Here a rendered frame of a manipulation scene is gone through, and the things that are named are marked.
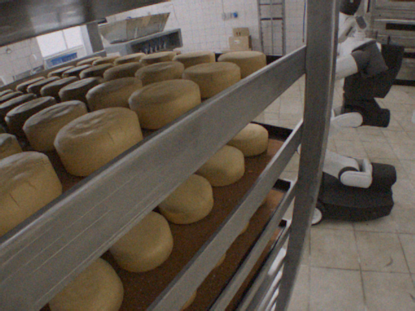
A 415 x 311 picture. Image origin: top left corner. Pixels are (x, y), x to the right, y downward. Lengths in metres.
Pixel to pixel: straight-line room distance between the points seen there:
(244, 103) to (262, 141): 0.13
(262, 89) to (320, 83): 0.12
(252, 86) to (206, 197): 0.10
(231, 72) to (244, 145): 0.10
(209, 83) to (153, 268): 0.14
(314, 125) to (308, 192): 0.10
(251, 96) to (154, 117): 0.06
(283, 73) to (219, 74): 0.06
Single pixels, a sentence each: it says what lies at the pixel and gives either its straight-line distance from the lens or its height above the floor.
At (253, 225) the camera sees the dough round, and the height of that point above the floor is 1.04.
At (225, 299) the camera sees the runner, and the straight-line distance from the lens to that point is 0.26.
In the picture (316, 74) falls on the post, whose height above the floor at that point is 1.22.
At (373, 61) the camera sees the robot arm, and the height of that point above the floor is 1.06.
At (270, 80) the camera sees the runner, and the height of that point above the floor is 1.24.
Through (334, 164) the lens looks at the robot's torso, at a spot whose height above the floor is 0.35.
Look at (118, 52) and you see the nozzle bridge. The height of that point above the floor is 1.14.
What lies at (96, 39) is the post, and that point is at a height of 1.27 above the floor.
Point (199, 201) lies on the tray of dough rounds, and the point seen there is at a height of 1.15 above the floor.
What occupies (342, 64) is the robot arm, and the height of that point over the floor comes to 1.04.
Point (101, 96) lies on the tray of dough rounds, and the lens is 0.20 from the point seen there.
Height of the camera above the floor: 1.29
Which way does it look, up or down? 33 degrees down
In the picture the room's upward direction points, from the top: 8 degrees counter-clockwise
